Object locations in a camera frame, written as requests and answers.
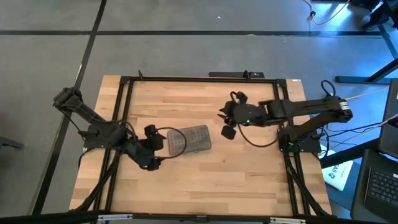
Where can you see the white booklet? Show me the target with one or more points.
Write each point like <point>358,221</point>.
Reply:
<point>339,177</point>

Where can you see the black desk leg frame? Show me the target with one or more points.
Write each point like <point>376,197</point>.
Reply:
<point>351,79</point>

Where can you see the black laptop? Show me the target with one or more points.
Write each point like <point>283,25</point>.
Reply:
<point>382,186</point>

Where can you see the black mounting bar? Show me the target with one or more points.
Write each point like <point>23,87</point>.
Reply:
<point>230,74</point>

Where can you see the silver metal bracket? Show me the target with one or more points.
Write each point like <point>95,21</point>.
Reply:
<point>287,220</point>
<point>115,217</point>

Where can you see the person's foot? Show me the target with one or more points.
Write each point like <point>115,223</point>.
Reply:
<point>374,18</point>

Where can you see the black aluminium table frame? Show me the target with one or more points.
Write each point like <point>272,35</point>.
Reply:
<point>202,79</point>

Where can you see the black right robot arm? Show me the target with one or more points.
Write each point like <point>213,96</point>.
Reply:
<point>298,107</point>

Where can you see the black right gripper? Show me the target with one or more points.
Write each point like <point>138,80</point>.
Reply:
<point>245,113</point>

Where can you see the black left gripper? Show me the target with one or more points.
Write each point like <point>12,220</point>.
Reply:
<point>149,140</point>

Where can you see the clear plastic pencil case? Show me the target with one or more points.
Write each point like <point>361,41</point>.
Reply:
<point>192,140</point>

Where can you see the grey metal floor foot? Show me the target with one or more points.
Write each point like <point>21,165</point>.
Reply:
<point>9,143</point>

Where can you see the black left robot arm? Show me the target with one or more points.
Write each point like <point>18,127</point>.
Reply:
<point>90,115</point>

